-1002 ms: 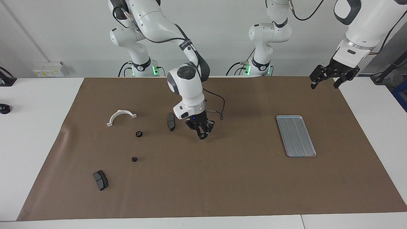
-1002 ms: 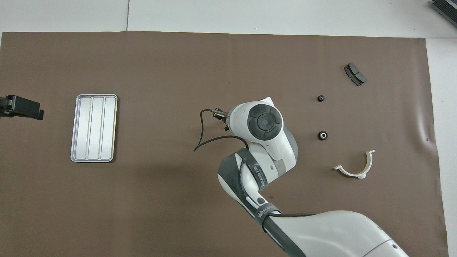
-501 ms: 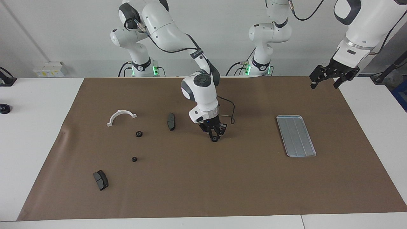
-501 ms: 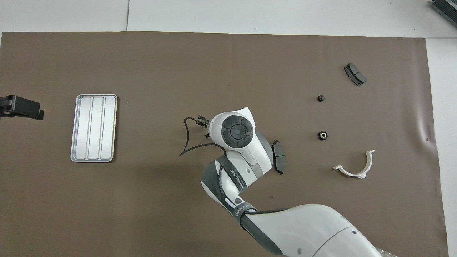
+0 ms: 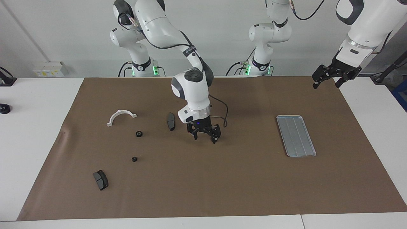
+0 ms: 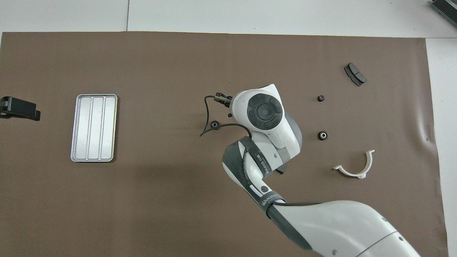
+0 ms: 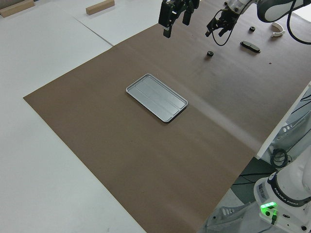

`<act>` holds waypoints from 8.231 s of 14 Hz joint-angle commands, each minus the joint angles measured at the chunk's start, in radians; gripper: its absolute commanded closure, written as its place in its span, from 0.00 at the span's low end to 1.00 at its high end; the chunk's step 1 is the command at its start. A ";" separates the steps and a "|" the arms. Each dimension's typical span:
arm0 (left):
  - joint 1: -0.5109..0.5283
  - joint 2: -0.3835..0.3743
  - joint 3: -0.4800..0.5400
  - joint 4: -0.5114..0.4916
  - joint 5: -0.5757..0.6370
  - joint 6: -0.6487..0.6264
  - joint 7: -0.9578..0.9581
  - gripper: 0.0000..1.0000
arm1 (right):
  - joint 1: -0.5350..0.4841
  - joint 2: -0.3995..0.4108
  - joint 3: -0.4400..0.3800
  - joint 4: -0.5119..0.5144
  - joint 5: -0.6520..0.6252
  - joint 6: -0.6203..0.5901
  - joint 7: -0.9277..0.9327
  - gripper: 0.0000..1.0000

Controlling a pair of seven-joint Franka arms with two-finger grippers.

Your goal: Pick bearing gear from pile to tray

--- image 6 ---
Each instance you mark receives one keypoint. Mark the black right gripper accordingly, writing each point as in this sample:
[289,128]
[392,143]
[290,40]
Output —
[229,115]

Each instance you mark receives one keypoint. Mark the small black bearing gear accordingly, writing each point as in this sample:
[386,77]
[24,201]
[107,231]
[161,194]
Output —
[321,97]

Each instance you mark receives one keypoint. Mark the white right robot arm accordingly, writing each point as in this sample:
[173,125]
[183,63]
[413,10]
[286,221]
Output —
[339,228]

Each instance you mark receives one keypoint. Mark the silver ribbed metal tray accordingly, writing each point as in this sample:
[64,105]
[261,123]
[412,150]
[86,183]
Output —
[94,128]

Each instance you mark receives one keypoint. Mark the single dark grey brake pad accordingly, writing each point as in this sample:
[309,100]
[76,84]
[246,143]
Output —
[281,172]

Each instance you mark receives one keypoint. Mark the stacked dark grey brake pads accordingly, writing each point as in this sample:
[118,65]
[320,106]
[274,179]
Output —
[355,74]

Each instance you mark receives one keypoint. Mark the brown paper table mat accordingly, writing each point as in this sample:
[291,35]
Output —
[142,214]

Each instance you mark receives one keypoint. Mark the black ribbed metal block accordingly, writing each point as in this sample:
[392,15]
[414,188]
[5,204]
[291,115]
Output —
[446,7]

